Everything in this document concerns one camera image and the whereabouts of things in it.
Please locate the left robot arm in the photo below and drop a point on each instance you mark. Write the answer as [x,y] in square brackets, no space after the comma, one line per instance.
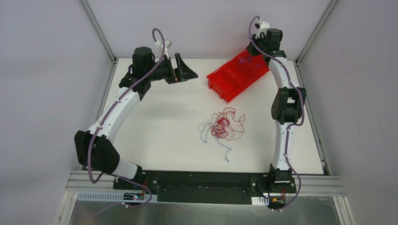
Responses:
[94,146]

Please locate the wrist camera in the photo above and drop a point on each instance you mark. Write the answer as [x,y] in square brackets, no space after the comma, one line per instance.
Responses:
[162,46]
[262,27]

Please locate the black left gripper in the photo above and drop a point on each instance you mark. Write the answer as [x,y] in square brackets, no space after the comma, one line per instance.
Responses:
[174,71]

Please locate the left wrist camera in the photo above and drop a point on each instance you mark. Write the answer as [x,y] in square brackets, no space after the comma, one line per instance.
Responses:
[162,46]

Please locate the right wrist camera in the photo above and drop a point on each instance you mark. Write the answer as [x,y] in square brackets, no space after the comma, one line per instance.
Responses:
[262,27]

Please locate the red plastic bin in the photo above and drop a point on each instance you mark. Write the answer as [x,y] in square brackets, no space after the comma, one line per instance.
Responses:
[236,75]

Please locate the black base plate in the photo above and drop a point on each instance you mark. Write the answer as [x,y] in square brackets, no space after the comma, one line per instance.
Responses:
[205,195]

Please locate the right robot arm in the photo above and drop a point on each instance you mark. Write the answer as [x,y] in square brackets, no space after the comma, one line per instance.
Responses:
[287,109]

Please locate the aluminium frame rail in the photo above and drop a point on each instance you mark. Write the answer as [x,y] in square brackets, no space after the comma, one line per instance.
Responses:
[159,181]

